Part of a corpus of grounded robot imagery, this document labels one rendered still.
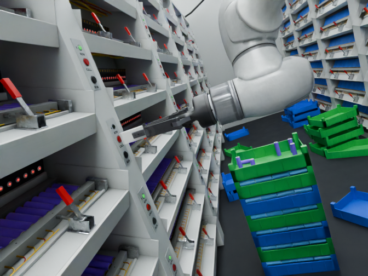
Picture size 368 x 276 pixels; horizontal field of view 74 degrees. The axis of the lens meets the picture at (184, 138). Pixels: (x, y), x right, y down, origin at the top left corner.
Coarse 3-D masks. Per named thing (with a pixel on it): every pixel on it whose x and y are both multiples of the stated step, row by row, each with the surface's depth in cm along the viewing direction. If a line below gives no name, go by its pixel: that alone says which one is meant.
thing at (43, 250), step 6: (102, 192) 57; (96, 198) 54; (90, 204) 52; (84, 210) 49; (66, 228) 44; (60, 234) 42; (54, 240) 41; (48, 246) 39; (42, 252) 38; (36, 258) 37; (30, 264) 36; (24, 270) 35
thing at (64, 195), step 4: (60, 188) 43; (64, 188) 44; (60, 192) 43; (64, 192) 43; (60, 196) 43; (64, 196) 43; (68, 196) 44; (64, 200) 43; (68, 200) 43; (72, 200) 44; (68, 204) 43; (72, 204) 44; (72, 208) 43; (76, 208) 44; (76, 212) 43; (80, 212) 44; (80, 216) 44
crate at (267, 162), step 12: (288, 144) 111; (300, 144) 104; (240, 156) 117; (252, 156) 116; (264, 156) 115; (276, 156) 110; (288, 156) 106; (300, 156) 92; (240, 168) 98; (252, 168) 97; (264, 168) 96; (276, 168) 95; (288, 168) 94; (240, 180) 100
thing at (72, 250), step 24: (72, 168) 60; (96, 168) 59; (120, 192) 58; (96, 216) 48; (120, 216) 55; (48, 240) 41; (72, 240) 42; (96, 240) 45; (24, 264) 36; (48, 264) 36; (72, 264) 37
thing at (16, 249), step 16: (80, 192) 52; (96, 192) 56; (64, 208) 47; (80, 208) 49; (48, 224) 43; (16, 240) 38; (32, 240) 39; (0, 256) 34; (16, 256) 36; (0, 272) 34
